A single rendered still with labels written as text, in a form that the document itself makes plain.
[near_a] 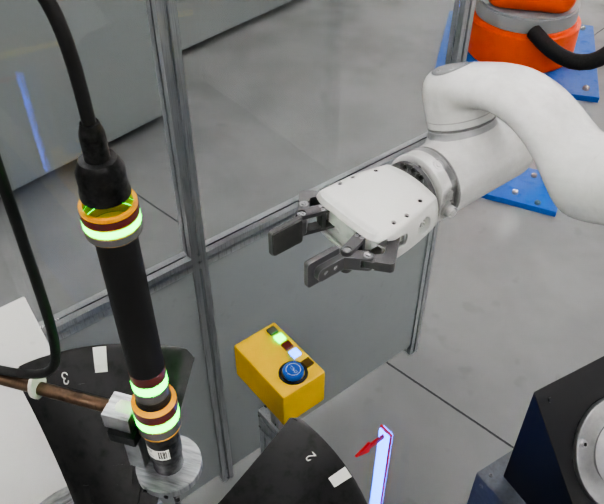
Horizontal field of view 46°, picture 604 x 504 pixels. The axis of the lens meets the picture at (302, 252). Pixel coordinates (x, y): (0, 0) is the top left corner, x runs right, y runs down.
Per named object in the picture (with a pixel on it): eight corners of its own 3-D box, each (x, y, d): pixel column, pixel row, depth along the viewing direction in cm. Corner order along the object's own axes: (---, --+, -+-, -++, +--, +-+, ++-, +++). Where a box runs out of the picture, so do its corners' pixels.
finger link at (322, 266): (375, 273, 72) (323, 303, 69) (354, 256, 73) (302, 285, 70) (377, 249, 69) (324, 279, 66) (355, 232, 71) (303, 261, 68)
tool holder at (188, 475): (108, 484, 76) (89, 431, 69) (137, 429, 81) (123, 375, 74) (187, 506, 74) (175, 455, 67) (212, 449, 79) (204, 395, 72)
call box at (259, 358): (236, 378, 145) (232, 344, 138) (275, 354, 150) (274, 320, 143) (284, 431, 136) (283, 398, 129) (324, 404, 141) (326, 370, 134)
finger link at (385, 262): (420, 267, 71) (366, 277, 70) (393, 218, 76) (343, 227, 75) (421, 258, 70) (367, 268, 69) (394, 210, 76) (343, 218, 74)
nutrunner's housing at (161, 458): (148, 491, 78) (47, 133, 47) (163, 460, 81) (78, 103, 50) (182, 500, 77) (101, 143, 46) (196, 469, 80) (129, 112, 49)
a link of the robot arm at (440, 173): (456, 232, 80) (438, 243, 79) (401, 194, 85) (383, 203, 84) (468, 171, 75) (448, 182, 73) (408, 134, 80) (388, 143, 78)
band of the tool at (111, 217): (75, 244, 53) (66, 214, 51) (102, 209, 56) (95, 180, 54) (127, 256, 52) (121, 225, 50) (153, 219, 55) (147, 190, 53)
